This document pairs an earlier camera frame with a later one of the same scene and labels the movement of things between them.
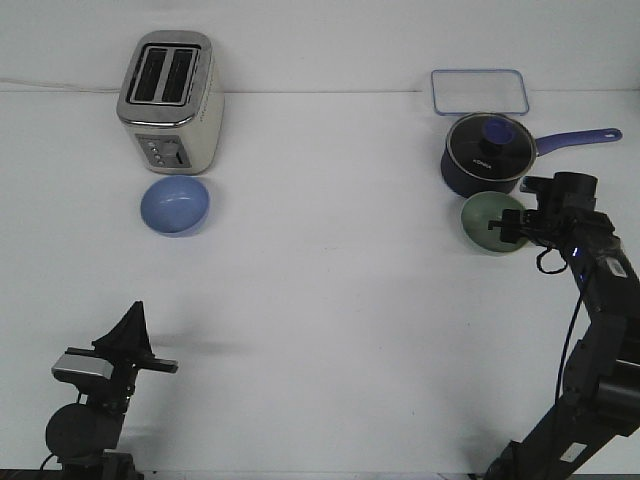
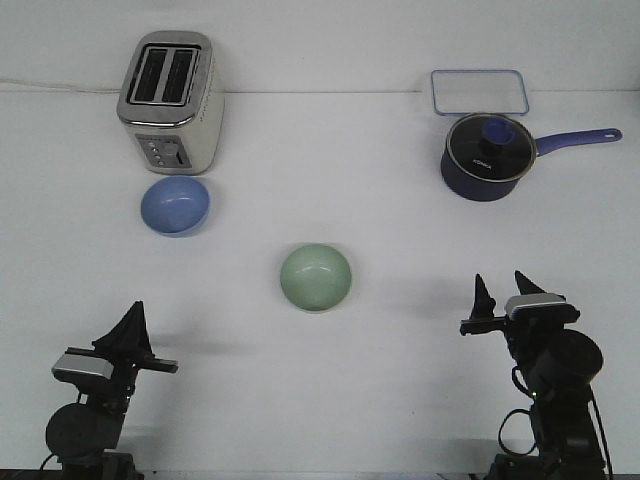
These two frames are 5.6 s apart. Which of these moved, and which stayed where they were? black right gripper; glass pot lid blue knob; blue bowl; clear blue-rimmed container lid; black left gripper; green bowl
Moved: green bowl; black right gripper
Stayed: glass pot lid blue knob; black left gripper; clear blue-rimmed container lid; blue bowl
